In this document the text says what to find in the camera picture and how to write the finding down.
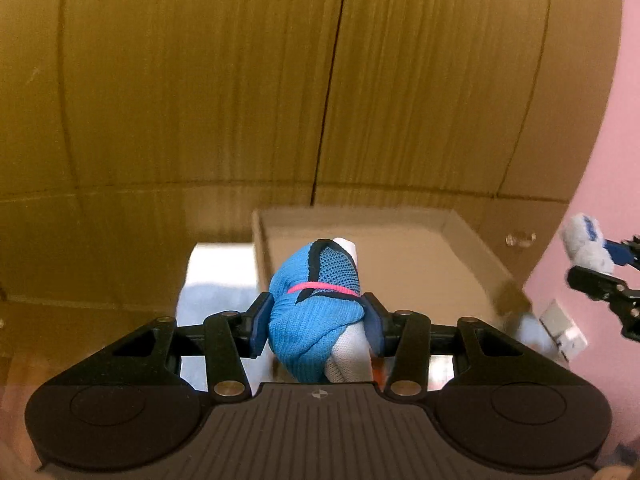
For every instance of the light blue towel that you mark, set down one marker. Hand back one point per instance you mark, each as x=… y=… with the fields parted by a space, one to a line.
x=222 y=277

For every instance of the white blue sock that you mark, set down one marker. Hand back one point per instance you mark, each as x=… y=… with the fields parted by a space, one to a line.
x=584 y=244

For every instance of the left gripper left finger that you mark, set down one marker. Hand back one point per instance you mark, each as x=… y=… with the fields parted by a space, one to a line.
x=223 y=339

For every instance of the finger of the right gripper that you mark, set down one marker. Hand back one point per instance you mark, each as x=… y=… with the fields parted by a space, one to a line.
x=622 y=300
x=624 y=253

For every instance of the cardboard box tray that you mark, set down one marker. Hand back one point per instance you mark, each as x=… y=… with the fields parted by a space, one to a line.
x=419 y=259

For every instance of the wooden wardrobe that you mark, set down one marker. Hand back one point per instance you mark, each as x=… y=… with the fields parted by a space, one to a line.
x=133 y=129

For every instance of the drawer handle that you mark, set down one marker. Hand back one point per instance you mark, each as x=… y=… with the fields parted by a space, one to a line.
x=520 y=239

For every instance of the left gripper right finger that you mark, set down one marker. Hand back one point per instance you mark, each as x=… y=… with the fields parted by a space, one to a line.
x=410 y=339

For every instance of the white wall socket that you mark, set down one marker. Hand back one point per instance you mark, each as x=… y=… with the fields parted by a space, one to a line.
x=565 y=333

